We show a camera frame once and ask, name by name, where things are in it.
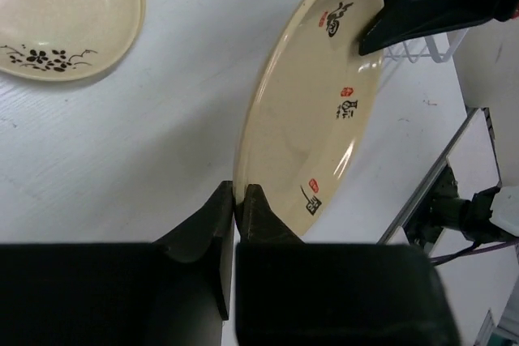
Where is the white wire dish rack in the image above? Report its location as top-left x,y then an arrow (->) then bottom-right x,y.
324,0 -> 463,65

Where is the cream plate with red seal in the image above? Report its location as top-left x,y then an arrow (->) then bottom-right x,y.
233,0 -> 384,236

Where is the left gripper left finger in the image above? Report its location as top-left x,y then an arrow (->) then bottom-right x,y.
1,181 -> 234,345

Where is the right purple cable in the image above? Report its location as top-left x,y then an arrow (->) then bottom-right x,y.
428,240 -> 519,264

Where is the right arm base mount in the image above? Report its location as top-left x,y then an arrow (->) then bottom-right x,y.
404,166 -> 516,247

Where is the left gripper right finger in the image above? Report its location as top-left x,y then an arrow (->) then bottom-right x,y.
234,184 -> 458,345

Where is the cream plate with dark mark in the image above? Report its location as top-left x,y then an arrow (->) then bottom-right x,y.
1,0 -> 146,82

